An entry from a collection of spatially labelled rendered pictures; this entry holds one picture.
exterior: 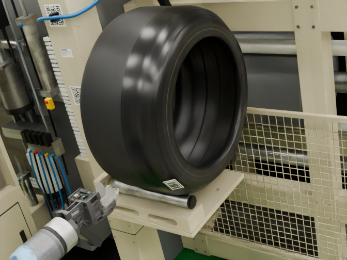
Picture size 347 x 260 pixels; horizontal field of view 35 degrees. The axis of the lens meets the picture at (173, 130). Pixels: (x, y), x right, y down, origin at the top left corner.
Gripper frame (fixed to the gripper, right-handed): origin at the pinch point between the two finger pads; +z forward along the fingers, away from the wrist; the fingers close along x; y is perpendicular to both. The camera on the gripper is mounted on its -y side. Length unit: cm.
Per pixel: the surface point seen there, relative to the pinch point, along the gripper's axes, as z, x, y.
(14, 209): 5, 64, -25
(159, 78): 17.1, -11.5, 28.9
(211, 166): 31.0, -12.6, -8.4
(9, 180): 10, 67, -15
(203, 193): 39.6, -0.6, -27.2
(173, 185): 13.2, -10.7, -4.1
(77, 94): 28.4, 35.6, 14.9
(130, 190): 20.9, 15.8, -16.6
